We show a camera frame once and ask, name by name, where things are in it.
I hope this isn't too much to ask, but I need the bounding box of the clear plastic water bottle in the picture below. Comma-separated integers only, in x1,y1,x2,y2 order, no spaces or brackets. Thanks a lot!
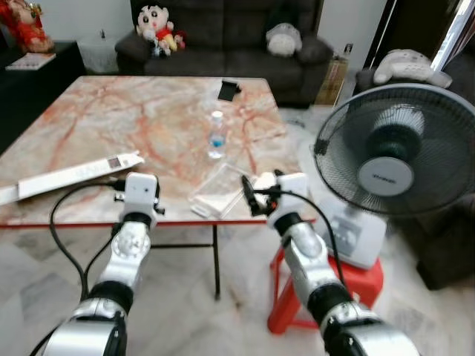
207,111,228,160

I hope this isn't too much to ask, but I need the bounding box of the white and black table fan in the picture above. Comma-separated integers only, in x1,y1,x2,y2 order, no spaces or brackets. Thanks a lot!
312,82,475,270

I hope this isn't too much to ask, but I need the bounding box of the long white cardboard box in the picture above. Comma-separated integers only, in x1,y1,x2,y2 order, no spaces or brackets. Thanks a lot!
0,151,146,207

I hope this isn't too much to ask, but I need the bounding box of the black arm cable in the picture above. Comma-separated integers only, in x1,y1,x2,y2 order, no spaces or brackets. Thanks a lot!
49,180,128,301
273,190,345,286

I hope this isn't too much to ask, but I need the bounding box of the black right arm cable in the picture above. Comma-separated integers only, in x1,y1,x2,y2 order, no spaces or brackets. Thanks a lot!
273,190,345,286

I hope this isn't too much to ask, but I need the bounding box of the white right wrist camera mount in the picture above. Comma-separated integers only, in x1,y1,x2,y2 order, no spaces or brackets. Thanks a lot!
256,172,309,225

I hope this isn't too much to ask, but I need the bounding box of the dark grey sofa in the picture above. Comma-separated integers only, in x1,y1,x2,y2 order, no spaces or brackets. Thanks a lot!
114,0,335,106

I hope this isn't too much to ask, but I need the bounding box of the grey round plush toy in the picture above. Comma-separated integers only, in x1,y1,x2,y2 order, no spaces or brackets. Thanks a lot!
266,22,304,59

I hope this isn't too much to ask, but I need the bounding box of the marble top table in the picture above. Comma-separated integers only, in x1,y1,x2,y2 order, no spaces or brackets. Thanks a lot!
0,74,321,301

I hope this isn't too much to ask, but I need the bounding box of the white lying plush toy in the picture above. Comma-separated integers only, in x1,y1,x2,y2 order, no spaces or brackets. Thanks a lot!
373,49,453,89

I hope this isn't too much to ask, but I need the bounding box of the dark armchair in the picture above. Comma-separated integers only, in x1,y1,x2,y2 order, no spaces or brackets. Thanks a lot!
354,46,475,291

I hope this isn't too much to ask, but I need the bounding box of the red festive doll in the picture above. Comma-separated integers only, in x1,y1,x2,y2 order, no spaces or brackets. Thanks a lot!
0,0,55,54

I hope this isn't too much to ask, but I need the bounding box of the red plastic stool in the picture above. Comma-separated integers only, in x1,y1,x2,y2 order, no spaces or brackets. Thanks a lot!
266,245,385,335

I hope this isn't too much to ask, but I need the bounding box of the cartoon boy plush doll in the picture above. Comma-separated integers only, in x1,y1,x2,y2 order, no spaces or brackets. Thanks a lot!
136,3,187,57

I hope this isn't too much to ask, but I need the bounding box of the flat booklet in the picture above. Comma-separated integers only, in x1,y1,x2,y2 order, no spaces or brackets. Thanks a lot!
5,53,57,72

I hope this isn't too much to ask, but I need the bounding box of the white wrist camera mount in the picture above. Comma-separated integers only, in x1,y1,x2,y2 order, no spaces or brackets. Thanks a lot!
122,172,160,220
256,172,309,225

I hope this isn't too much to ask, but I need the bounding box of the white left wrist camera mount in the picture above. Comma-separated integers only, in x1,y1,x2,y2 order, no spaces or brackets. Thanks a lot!
122,172,160,220

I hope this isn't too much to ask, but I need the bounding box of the black low cabinet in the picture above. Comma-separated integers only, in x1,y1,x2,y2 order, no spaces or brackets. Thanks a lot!
0,41,87,156

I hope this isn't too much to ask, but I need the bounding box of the brown cardboard box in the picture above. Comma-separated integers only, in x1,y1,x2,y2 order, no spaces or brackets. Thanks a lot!
315,55,350,107

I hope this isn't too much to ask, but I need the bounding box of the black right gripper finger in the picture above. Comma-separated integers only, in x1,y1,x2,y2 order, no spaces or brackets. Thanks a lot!
240,176,260,218

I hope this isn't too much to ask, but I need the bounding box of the white phone cover packaging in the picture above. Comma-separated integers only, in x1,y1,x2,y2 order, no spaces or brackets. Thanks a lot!
189,162,255,220

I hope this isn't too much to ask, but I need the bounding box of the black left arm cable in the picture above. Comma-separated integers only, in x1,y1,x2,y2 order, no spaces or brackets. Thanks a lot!
49,180,128,301

